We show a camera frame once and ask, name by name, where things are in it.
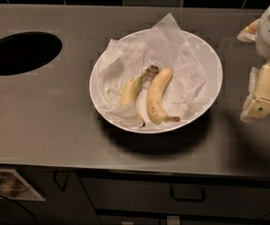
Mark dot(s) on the large yellow banana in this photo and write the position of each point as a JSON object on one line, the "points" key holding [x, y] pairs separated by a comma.
{"points": [[154, 98]]}

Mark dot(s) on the small greenish yellow banana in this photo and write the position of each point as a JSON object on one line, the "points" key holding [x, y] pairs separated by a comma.
{"points": [[132, 88]]}

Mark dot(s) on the dark drawer front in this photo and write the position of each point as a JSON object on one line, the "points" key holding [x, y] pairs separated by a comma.
{"points": [[154, 197]]}

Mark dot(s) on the grey appliance panel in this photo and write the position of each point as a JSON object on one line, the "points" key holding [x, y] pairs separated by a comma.
{"points": [[14, 186]]}

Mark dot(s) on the black drawer handle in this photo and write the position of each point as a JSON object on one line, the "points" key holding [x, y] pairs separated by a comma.
{"points": [[187, 193]]}

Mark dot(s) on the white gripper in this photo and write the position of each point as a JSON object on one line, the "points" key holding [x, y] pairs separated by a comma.
{"points": [[257, 104]]}

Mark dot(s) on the black cabinet door handle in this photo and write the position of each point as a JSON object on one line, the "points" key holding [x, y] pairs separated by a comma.
{"points": [[60, 179]]}

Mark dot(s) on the white bowl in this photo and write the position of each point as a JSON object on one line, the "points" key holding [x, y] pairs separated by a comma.
{"points": [[203, 66]]}

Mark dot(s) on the round black counter opening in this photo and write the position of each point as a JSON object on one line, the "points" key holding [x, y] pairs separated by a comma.
{"points": [[27, 51]]}

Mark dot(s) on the white paper sheet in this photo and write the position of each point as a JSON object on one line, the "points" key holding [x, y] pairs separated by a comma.
{"points": [[178, 56]]}

